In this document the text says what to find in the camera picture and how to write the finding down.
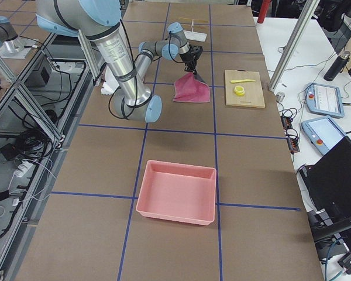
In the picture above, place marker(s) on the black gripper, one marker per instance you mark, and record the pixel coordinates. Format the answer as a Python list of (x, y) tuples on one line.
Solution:
[(188, 57)]

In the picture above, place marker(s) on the grey and pink cloth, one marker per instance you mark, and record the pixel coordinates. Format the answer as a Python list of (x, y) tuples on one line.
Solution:
[(189, 89)]

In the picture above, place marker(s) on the black water bottle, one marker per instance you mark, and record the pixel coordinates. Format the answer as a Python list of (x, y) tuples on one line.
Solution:
[(337, 66)]

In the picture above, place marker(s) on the white rectangular tray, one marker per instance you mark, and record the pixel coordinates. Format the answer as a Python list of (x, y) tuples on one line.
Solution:
[(195, 36)]

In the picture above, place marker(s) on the yellow lemon slices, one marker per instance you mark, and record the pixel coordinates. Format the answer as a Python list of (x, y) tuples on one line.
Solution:
[(239, 90)]

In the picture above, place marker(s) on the yellow plastic knife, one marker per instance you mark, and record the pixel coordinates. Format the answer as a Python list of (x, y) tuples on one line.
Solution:
[(243, 81)]

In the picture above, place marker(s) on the bamboo cutting board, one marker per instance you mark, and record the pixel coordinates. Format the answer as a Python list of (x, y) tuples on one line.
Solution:
[(253, 97)]

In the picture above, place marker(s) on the red fire extinguisher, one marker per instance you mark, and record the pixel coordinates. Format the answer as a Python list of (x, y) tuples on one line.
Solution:
[(263, 11)]

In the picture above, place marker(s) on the pink plastic bin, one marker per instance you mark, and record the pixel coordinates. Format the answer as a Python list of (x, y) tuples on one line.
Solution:
[(178, 192)]

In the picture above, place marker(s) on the far teach pendant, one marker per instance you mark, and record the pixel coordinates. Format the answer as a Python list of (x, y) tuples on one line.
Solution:
[(324, 100)]

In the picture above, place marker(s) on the teach pendant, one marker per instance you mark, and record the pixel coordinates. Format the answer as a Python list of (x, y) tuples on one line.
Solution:
[(324, 133), (324, 100)]

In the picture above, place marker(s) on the near teach pendant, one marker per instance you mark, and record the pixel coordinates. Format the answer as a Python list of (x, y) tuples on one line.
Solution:
[(324, 133)]

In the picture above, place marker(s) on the black laptop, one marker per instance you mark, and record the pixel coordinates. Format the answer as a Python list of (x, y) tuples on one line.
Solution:
[(329, 180)]

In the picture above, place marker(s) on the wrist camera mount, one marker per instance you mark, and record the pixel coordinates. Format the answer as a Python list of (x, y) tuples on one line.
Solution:
[(196, 51)]

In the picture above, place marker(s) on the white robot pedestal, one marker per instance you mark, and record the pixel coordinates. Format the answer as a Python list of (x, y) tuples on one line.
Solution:
[(105, 89)]

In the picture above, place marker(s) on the aluminium frame post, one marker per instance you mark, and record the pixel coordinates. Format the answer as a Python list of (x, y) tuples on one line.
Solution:
[(295, 37)]

